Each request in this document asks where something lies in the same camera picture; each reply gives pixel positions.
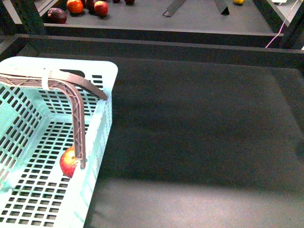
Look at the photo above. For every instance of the brown basket handle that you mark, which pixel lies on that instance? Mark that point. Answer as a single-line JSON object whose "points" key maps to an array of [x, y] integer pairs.
{"points": [[66, 83]]}

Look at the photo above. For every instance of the light blue plastic basket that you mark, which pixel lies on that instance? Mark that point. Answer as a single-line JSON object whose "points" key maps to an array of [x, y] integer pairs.
{"points": [[35, 129]]}

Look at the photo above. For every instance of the red apple in group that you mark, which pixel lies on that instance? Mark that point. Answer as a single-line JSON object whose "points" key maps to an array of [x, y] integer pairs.
{"points": [[101, 8]]}

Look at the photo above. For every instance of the dark red apple front left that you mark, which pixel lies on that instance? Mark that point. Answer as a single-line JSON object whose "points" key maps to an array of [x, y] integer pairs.
{"points": [[57, 15]]}

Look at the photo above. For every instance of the black lower display tray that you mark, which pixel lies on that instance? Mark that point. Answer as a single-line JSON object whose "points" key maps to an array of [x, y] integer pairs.
{"points": [[201, 136]]}

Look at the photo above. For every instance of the black display tray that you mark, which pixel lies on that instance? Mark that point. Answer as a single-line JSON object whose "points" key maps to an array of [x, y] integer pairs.
{"points": [[201, 136], [252, 24]]}

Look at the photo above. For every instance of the black upper display tray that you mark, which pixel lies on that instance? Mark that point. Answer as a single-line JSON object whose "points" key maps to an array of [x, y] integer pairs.
{"points": [[252, 24]]}

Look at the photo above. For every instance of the flat black divider strip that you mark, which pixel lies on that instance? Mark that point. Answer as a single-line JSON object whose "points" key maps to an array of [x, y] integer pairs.
{"points": [[173, 7]]}

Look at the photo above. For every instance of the black triangular divider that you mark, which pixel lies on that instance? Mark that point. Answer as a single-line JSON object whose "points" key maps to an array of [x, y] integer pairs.
{"points": [[222, 7]]}

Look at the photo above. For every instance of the dark plum fruit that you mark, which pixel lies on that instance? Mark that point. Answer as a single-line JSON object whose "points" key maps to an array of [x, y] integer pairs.
{"points": [[90, 5]]}

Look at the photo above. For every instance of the orange red fruit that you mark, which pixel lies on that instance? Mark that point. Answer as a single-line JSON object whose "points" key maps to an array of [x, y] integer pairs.
{"points": [[75, 6]]}

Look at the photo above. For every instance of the yellow lemon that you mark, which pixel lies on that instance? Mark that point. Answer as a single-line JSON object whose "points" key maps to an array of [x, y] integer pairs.
{"points": [[238, 2]]}

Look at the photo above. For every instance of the black metal rack post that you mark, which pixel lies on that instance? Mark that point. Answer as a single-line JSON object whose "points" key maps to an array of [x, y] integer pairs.
{"points": [[293, 37]]}

